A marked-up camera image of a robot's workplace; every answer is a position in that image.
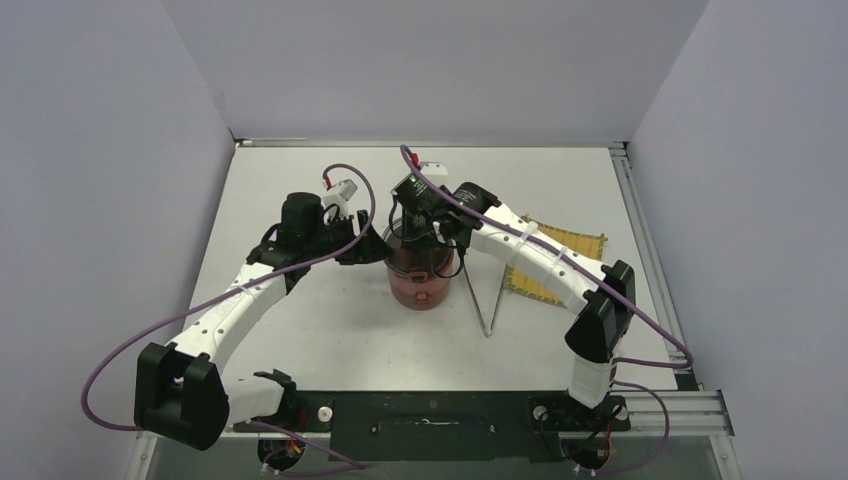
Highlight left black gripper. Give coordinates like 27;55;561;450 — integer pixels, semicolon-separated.
304;211;393;266

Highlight glass lid with red clip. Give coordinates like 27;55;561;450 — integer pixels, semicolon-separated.
382;220;455;278

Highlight steel tongs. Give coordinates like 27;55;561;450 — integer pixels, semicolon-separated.
463;257;509;339

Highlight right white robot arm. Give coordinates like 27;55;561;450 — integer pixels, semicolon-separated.
391;175;635;428

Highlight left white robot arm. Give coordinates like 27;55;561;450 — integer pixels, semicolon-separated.
134;192;392;450

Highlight bamboo mat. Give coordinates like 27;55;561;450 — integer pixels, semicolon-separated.
503;223;608;307

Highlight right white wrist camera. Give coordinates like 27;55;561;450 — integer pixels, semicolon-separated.
412;153;449;187

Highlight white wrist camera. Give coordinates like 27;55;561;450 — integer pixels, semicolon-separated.
322;179;358;219
412;153;449;187

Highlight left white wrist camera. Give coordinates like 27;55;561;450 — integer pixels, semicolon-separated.
322;179;358;219

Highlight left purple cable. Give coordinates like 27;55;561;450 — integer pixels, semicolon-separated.
80;162;377;433

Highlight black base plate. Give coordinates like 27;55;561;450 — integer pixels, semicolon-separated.
273;391;631;462

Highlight aluminium rail frame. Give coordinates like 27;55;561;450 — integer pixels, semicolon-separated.
135;137;737;480

